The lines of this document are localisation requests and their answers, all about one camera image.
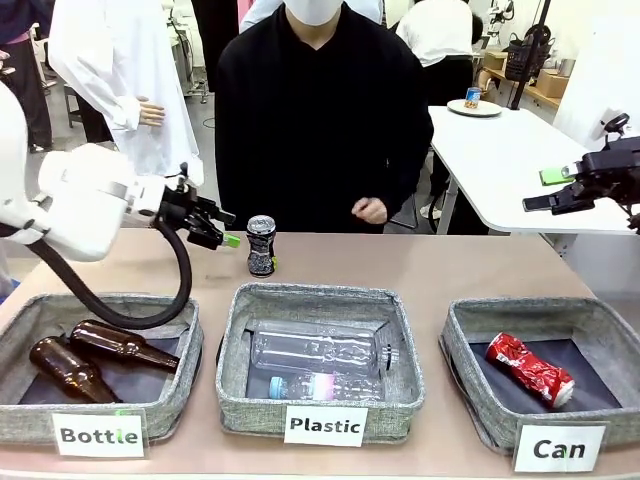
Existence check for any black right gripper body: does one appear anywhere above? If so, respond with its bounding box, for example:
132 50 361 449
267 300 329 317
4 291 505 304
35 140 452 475
573 141 640 207

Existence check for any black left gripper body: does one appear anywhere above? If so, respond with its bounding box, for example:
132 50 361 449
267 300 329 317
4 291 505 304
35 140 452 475
157 184 213 237

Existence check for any brown glass beer bottle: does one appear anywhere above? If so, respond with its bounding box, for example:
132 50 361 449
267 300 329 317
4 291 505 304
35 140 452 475
28 336 123 404
68 319 181 370

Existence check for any large clear plastic bottle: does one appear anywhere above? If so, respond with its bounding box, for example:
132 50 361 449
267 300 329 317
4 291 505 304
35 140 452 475
248 318 402 380

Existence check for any crushed red drink can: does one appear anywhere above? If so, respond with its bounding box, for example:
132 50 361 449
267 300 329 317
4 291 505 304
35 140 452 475
485 331 577 411

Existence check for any small water bottle blue cap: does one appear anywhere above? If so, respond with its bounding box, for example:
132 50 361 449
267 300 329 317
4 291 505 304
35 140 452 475
268 371 387 402

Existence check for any crushed black drink can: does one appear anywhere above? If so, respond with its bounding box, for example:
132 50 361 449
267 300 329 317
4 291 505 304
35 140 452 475
246 215 279 278

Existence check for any black mesh shopping basket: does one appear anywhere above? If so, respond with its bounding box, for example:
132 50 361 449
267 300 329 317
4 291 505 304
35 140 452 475
503 23 555 83

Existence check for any grey fabric basket labelled Plastic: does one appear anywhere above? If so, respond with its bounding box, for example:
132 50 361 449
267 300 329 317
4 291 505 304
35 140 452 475
215 281 427 447

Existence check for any grey fabric basket labelled Can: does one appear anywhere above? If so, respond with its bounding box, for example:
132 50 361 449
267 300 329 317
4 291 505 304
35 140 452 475
438 298 640 452

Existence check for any white Can label card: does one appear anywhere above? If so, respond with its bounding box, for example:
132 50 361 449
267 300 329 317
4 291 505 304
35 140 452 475
513 422 608 474

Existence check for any grey fabric basket labelled Bottle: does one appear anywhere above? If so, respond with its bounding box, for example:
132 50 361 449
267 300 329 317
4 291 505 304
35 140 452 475
0 292 205 446

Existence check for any person's left hand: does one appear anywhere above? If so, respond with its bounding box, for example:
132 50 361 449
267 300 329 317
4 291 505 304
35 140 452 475
350 196 390 224

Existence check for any white side table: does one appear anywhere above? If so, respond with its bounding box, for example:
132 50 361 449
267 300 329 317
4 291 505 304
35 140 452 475
427 103 640 237

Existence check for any cardboard box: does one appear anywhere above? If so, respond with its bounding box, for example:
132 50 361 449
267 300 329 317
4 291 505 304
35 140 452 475
536 68 570 100

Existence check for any white partition board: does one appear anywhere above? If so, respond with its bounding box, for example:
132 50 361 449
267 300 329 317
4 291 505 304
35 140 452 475
551 24 640 151

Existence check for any beige mannequin hand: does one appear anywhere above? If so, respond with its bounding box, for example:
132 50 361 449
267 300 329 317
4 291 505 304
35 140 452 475
136 96 167 127

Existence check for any white round plate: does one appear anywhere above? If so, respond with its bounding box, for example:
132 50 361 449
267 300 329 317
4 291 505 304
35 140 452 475
446 98 503 119

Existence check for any black tripod pole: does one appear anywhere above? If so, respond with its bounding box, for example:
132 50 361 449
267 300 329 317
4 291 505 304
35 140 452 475
508 0 552 112

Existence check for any person in black sweater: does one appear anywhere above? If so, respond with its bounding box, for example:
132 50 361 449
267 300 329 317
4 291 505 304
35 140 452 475
213 0 435 235

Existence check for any mannequin in white shirt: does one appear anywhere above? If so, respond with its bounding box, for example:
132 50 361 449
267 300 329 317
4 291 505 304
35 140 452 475
47 0 205 189

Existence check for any person in white shirt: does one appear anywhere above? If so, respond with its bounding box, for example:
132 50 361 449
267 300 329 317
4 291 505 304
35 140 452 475
393 0 485 99

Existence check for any person in dark clothes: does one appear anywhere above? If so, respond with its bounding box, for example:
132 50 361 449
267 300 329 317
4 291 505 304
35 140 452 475
0 0 54 154

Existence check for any white Plastic label card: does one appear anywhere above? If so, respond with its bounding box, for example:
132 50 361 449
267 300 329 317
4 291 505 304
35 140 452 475
283 405 369 448

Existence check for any white face mask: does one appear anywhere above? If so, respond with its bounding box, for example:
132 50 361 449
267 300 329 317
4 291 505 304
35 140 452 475
283 0 347 27

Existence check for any white Bottle label card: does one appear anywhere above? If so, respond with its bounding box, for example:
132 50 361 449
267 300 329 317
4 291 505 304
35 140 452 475
50 408 148 459

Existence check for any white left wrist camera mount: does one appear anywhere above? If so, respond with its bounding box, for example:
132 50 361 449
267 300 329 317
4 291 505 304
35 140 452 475
163 160 203 197

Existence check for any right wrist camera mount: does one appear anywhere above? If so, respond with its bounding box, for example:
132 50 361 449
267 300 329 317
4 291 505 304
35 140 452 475
591 106 632 147

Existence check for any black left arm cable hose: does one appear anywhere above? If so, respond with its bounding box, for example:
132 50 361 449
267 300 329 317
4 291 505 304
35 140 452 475
27 214 194 331

